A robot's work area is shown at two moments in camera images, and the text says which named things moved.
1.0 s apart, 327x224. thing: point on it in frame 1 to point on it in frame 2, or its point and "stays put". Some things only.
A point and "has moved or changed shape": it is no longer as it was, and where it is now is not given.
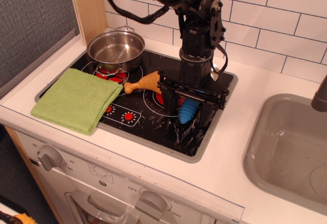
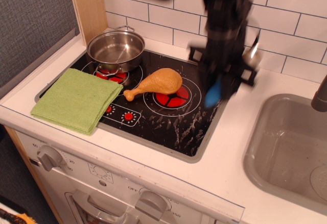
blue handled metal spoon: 190,104 has moved or changed shape
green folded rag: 78,101 stays put
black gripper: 194,74 to 224,49
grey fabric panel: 37,17 stays put
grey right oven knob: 152,205 stays put
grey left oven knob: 49,156 stays put
